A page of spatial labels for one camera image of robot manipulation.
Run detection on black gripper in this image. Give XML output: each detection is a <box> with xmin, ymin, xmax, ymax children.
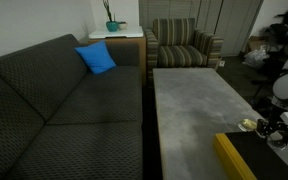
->
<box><xmin>255</xmin><ymin>117</ymin><xmax>288</xmax><ymax>149</ymax></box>

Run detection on silver candle container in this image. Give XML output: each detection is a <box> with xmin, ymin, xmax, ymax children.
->
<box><xmin>237</xmin><ymin>117</ymin><xmax>258</xmax><ymax>133</ymax></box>

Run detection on black book with yellow spine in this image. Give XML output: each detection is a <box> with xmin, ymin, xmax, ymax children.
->
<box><xmin>212</xmin><ymin>130</ymin><xmax>288</xmax><ymax>180</ymax></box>

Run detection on white plastic bag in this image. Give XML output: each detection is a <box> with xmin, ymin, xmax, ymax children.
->
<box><xmin>242</xmin><ymin>45</ymin><xmax>271</xmax><ymax>70</ymax></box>

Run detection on cardboard box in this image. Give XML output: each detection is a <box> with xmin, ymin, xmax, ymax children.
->
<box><xmin>247</xmin><ymin>35</ymin><xmax>267</xmax><ymax>53</ymax></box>

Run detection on black clothing pile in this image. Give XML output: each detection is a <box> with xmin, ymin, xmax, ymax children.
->
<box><xmin>263</xmin><ymin>2</ymin><xmax>288</xmax><ymax>84</ymax></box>

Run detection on grey closet doors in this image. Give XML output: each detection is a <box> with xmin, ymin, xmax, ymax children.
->
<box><xmin>197</xmin><ymin>0</ymin><xmax>264</xmax><ymax>58</ymax></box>

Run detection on striped armchair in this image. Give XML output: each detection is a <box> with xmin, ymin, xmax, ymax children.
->
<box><xmin>143</xmin><ymin>17</ymin><xmax>225</xmax><ymax>86</ymax></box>

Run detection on grey window blinds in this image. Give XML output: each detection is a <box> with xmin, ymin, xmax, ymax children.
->
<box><xmin>138</xmin><ymin>0</ymin><xmax>202</xmax><ymax>30</ymax></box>

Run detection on small white plant pot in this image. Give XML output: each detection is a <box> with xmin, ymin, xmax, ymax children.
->
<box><xmin>117</xmin><ymin>21</ymin><xmax>129</xmax><ymax>31</ymax></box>

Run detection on blue throw pillow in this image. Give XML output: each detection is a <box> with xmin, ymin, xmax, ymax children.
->
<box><xmin>74</xmin><ymin>40</ymin><xmax>117</xmax><ymax>75</ymax></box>

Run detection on teal pot with plant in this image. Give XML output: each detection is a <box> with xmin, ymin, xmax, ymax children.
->
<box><xmin>102</xmin><ymin>0</ymin><xmax>120</xmax><ymax>33</ymax></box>

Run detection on dark grey patterned sofa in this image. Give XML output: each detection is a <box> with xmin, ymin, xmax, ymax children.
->
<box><xmin>0</xmin><ymin>33</ymin><xmax>144</xmax><ymax>180</ymax></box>

